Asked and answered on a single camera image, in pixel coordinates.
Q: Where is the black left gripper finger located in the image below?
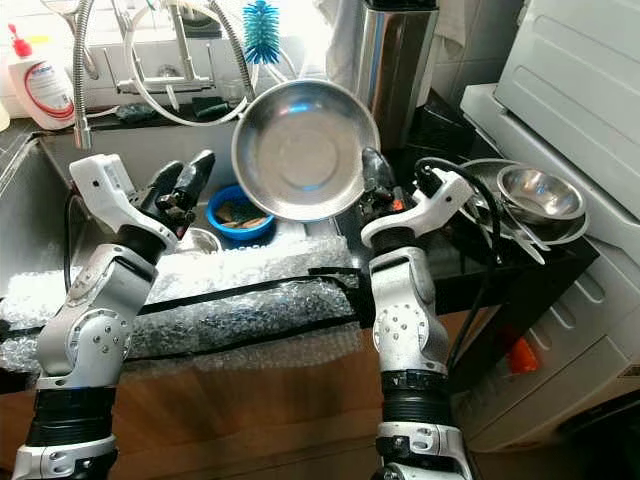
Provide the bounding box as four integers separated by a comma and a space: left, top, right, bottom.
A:
142, 161, 181, 209
180, 151, 217, 197

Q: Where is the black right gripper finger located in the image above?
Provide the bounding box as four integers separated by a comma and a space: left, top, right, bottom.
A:
362, 147, 396, 199

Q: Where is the large steel bowl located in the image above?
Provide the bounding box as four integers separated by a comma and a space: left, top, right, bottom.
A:
172, 226, 223, 254

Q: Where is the steel deep plate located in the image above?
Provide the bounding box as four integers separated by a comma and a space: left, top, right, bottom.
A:
230, 78, 381, 223
455, 158, 593, 246

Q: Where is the green sponge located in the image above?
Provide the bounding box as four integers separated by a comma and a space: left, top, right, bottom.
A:
190, 98, 229, 121

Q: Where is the dark scouring pad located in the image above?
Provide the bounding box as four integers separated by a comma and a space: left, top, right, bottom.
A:
115, 103, 156, 123

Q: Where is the blue plastic bowl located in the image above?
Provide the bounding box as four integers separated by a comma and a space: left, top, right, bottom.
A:
205, 183, 276, 244

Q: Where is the tall steel cylinder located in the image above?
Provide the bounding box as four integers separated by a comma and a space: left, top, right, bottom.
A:
345, 0, 441, 151

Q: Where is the stainless steel sink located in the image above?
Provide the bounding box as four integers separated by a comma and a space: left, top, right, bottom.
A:
0, 125, 361, 301

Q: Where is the steel gooseneck faucet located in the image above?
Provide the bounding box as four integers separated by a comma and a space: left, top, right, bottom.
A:
210, 0, 261, 111

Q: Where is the steel faucet tap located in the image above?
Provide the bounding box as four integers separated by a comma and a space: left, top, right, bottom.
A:
115, 0, 206, 96

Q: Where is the bubble wrap sheet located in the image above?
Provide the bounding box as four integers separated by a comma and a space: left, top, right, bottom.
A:
0, 235, 366, 371

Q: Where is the white red soap bottle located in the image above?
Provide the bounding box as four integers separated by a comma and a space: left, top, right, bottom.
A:
5, 22, 76, 131

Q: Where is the small steel bowl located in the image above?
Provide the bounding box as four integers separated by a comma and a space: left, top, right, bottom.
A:
495, 165, 586, 223

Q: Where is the blue bottle brush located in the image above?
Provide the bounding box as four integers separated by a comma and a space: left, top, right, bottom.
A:
242, 0, 281, 66

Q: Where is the orange plastic item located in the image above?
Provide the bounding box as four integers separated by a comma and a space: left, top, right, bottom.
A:
505, 335, 541, 376

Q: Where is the wooden sink cabinet front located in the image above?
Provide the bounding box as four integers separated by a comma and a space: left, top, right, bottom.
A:
0, 320, 471, 471

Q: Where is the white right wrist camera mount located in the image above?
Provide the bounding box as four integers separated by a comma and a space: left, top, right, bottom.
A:
360, 168, 476, 251

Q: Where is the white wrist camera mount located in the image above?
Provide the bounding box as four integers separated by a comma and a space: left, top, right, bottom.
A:
68, 153, 166, 256
360, 168, 476, 251

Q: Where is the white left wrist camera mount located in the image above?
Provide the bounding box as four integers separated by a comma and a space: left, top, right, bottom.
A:
68, 153, 166, 256

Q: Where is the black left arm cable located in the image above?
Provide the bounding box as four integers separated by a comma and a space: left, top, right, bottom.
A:
65, 190, 86, 241

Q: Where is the flexible steel faucet hose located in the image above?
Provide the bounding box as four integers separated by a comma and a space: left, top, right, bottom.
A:
72, 0, 101, 151

